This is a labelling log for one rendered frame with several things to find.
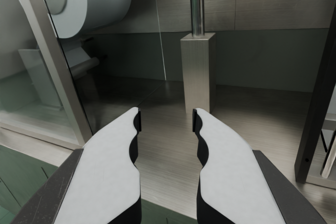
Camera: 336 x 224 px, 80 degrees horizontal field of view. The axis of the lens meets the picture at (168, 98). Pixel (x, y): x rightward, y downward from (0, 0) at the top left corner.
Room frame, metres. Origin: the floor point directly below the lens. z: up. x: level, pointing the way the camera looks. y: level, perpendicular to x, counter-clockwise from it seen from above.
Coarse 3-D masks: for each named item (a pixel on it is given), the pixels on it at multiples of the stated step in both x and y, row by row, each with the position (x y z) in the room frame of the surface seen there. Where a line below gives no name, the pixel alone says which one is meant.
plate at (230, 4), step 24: (168, 0) 0.93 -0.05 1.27; (216, 0) 0.84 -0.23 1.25; (240, 0) 0.79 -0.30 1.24; (264, 0) 0.76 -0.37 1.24; (288, 0) 0.72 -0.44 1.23; (312, 0) 0.69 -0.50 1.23; (168, 24) 0.94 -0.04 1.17; (216, 24) 0.84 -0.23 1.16; (240, 24) 0.79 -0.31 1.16; (264, 24) 0.75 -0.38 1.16; (288, 24) 0.72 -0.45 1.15; (312, 24) 0.68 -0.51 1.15
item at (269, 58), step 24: (168, 48) 0.95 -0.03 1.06; (216, 48) 0.84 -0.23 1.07; (240, 48) 0.79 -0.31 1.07; (264, 48) 0.75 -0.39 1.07; (288, 48) 0.71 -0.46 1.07; (312, 48) 0.68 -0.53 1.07; (168, 72) 0.95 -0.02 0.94; (216, 72) 0.84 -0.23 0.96; (240, 72) 0.79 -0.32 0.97; (264, 72) 0.75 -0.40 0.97; (288, 72) 0.71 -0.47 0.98; (312, 72) 0.67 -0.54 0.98
